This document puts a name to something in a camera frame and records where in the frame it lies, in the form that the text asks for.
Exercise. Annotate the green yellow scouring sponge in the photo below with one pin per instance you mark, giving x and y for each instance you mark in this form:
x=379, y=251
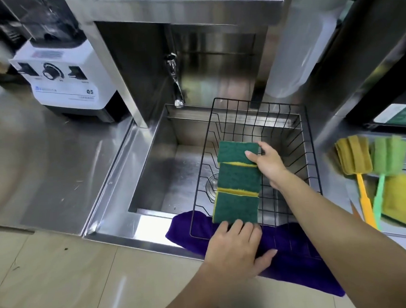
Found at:
x=235, y=206
x=235, y=152
x=239, y=177

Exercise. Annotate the person's left hand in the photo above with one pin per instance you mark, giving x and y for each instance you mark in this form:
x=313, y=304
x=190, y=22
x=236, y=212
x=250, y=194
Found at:
x=232, y=255

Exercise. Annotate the green scouring pad sheet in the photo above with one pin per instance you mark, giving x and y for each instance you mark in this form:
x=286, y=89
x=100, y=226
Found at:
x=401, y=116

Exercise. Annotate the yellow sponge block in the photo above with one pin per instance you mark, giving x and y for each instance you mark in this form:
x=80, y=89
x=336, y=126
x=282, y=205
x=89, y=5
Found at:
x=401, y=197

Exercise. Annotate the purple cleaning cloth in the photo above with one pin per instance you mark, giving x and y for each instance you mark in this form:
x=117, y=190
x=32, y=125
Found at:
x=294, y=252

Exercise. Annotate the person's left middle finger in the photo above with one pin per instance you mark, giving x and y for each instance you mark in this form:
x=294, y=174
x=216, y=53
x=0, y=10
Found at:
x=246, y=230

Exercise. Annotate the person's right thumb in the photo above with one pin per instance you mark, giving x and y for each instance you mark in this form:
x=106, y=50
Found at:
x=252, y=156

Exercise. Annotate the chrome faucet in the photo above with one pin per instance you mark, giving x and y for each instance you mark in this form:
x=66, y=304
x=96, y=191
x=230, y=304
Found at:
x=174, y=78

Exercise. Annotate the person's left forearm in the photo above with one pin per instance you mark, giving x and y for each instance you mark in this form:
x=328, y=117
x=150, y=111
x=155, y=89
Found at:
x=209, y=294

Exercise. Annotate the round sink drain strainer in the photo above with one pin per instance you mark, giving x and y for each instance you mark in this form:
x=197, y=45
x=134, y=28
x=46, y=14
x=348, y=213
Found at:
x=212, y=185

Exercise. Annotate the person's right forearm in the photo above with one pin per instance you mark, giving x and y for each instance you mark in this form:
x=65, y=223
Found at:
x=341, y=243

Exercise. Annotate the person's right hand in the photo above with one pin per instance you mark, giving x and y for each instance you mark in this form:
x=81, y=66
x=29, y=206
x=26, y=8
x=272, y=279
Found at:
x=270, y=164

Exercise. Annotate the stainless steel sink basin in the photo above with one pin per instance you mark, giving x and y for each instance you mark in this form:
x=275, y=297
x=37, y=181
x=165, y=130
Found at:
x=177, y=173

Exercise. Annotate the clear blender jar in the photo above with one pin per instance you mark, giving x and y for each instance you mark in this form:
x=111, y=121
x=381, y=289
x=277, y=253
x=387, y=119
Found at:
x=51, y=17

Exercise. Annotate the person's left little finger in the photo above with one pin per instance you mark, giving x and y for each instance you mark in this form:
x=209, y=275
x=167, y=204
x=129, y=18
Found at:
x=219, y=230

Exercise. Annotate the translucent plastic cup sleeve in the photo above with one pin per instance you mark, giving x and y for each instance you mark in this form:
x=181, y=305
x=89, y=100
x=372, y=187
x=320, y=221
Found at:
x=302, y=43

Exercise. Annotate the person's left thumb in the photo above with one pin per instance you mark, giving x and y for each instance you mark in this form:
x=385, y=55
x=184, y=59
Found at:
x=266, y=257

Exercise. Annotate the white blender base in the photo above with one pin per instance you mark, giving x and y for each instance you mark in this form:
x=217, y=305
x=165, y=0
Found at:
x=67, y=80

